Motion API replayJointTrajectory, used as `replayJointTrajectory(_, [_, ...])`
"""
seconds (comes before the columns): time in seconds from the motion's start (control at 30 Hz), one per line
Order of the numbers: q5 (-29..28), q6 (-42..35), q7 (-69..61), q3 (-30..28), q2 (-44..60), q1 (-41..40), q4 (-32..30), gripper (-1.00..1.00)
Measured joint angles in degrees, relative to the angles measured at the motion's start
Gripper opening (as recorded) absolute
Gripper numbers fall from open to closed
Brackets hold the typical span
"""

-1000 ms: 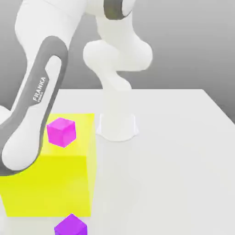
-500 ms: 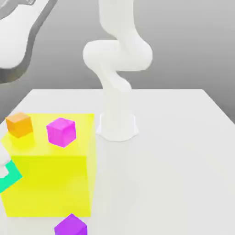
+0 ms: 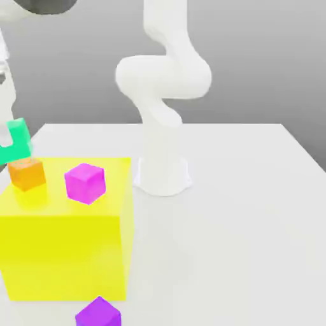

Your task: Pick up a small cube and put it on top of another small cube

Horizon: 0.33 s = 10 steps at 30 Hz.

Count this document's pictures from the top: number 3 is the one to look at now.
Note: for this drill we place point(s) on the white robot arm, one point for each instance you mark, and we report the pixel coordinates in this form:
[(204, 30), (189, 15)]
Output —
[(163, 76)]

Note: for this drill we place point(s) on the small purple cube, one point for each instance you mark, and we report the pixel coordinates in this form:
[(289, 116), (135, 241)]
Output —
[(98, 314)]

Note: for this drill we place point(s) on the small orange cube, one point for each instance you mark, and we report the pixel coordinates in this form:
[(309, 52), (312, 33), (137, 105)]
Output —
[(26, 175)]

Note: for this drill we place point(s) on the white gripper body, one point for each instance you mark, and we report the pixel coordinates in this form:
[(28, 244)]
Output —
[(7, 104)]

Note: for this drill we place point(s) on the large yellow box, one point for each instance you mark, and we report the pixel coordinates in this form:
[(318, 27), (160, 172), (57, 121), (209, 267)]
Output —
[(61, 254)]

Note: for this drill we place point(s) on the small magenta cube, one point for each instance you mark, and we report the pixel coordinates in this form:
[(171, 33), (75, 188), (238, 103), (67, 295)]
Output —
[(85, 183)]

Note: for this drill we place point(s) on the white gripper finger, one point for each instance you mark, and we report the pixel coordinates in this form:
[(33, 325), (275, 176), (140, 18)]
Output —
[(4, 137)]

